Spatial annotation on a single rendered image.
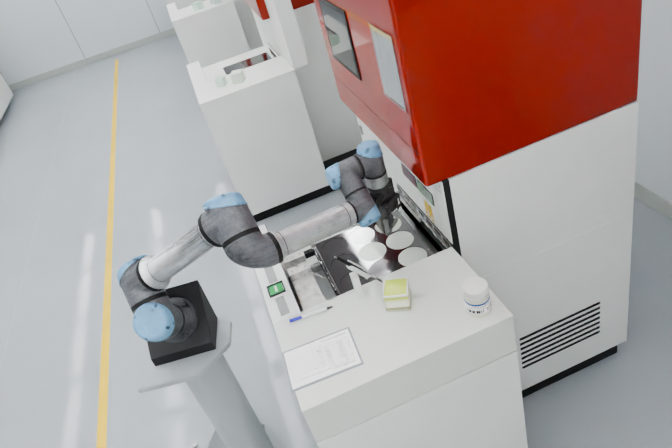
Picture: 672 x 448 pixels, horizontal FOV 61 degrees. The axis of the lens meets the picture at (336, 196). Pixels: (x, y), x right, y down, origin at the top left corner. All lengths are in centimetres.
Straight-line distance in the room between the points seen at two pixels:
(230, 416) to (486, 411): 95
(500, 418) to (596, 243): 73
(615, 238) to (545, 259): 30
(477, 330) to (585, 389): 114
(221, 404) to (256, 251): 83
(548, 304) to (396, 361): 88
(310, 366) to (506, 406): 64
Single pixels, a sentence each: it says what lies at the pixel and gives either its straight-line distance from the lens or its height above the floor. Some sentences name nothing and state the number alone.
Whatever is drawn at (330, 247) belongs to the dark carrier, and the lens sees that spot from 211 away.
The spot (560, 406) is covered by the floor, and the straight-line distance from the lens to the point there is 265.
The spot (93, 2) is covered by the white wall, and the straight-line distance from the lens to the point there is 960.
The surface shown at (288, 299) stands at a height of 96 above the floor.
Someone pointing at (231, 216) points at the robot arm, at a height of 136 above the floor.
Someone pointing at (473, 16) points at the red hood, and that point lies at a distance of 158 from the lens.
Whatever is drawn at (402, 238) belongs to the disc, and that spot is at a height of 90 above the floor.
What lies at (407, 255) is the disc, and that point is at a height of 90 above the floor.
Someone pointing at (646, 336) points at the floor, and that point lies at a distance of 291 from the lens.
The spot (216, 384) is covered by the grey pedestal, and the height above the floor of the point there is 65.
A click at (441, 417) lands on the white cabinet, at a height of 68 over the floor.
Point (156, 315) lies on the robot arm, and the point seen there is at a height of 110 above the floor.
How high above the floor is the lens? 219
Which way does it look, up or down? 33 degrees down
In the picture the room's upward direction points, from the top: 17 degrees counter-clockwise
